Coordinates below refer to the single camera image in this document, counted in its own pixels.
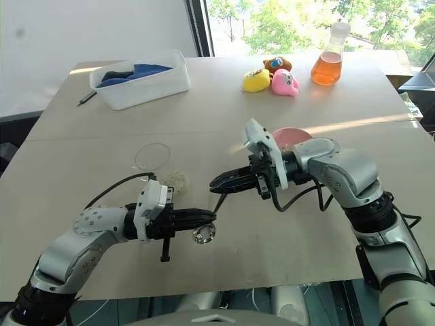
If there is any grey robot torso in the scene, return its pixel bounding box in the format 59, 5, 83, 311
130, 308, 307, 326

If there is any blue cloth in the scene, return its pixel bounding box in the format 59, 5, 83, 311
94, 62, 175, 90

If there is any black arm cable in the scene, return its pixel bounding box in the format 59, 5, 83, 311
271, 177, 338, 213
82, 172, 158, 210

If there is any pink bowl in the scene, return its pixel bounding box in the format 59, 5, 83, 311
271, 127, 314, 151

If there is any grey pen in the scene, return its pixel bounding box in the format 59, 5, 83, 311
76, 89, 99, 107

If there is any glass flask with orange liquid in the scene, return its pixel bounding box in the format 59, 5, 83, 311
309, 21, 352, 87

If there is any pink plush toy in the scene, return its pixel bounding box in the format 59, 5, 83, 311
270, 68, 300, 98

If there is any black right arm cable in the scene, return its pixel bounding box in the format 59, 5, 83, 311
271, 177, 338, 213

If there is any pale oatmeal clump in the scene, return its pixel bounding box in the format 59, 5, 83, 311
159, 170, 190, 196

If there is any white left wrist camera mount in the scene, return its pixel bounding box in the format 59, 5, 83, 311
133, 179, 175, 244

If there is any grey rounded shape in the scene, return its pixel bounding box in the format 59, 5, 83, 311
271, 286, 311, 326
171, 291, 226, 316

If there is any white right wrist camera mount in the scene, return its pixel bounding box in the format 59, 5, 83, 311
241, 117, 290, 191

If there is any brown plush toy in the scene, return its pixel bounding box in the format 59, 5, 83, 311
262, 56, 294, 75

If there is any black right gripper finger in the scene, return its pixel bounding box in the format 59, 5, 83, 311
210, 181, 256, 196
208, 168, 255, 187

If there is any white plastic bin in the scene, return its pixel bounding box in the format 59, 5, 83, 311
88, 49, 192, 111

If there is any black window frame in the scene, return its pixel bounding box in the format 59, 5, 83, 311
184, 0, 216, 58

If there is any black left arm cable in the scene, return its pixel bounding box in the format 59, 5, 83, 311
82, 172, 158, 210

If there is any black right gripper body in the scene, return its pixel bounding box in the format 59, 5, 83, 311
247, 144, 278, 202

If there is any black cloth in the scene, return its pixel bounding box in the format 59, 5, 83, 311
101, 69, 136, 83

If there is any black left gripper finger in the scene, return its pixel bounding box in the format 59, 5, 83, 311
174, 207, 219, 222
174, 219, 217, 234

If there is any thin dark spoon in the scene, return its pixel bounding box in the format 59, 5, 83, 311
212, 194, 228, 215

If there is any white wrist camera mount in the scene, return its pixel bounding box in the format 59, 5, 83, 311
241, 117, 290, 191
133, 179, 175, 244

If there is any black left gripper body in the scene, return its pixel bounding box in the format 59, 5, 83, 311
145, 202, 178, 264

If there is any yellow plush toy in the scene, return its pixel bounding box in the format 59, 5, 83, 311
241, 67, 273, 94

